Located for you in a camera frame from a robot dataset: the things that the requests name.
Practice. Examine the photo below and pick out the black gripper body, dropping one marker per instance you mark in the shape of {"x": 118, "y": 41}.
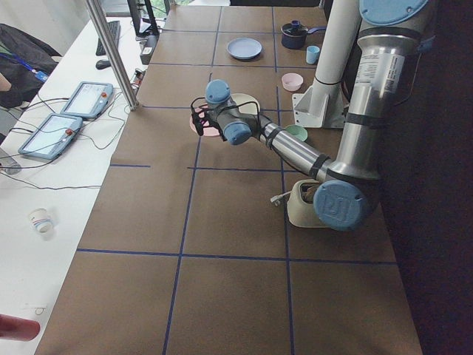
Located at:
{"x": 209, "y": 119}

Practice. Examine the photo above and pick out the pink plate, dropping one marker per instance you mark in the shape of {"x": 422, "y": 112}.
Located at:
{"x": 208, "y": 131}

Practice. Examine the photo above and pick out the light blue plate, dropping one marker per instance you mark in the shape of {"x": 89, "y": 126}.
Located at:
{"x": 244, "y": 48}

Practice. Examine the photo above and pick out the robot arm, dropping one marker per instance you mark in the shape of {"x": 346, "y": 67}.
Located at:
{"x": 361, "y": 62}

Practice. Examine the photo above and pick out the cream white plate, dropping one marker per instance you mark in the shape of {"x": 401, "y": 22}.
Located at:
{"x": 247, "y": 104}

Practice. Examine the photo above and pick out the black box with label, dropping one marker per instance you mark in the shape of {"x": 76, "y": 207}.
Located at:
{"x": 147, "y": 48}

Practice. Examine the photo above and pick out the pink bowl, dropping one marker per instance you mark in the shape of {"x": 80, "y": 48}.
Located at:
{"x": 292, "y": 81}

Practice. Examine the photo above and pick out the green bowl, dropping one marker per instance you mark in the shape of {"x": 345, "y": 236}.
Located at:
{"x": 297, "y": 131}

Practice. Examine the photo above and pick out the black computer mouse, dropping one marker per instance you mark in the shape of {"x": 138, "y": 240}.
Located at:
{"x": 102, "y": 64}

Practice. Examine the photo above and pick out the upper teach pendant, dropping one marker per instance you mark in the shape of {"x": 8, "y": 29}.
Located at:
{"x": 89, "y": 100}

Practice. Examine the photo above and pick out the teach pendant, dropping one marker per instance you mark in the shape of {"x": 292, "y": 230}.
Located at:
{"x": 52, "y": 137}
{"x": 89, "y": 100}

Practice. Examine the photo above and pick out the dark blue saucepan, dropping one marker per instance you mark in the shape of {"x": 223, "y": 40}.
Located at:
{"x": 294, "y": 34}

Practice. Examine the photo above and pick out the light blue cup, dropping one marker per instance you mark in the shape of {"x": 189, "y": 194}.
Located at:
{"x": 312, "y": 54}

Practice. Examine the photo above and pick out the cream toaster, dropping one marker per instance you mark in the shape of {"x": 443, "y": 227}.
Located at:
{"x": 300, "y": 209}

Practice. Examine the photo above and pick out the lower teach pendant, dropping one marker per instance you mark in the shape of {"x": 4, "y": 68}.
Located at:
{"x": 52, "y": 137}

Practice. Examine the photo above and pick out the paper cup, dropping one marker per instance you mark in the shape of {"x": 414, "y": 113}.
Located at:
{"x": 41, "y": 220}

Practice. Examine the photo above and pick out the red cylinder bottle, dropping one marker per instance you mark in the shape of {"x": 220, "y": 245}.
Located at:
{"x": 19, "y": 329}

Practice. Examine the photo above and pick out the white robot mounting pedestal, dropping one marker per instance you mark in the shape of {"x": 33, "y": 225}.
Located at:
{"x": 322, "y": 106}

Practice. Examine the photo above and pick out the aluminium frame post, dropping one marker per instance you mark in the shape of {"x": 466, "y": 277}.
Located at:
{"x": 98, "y": 18}

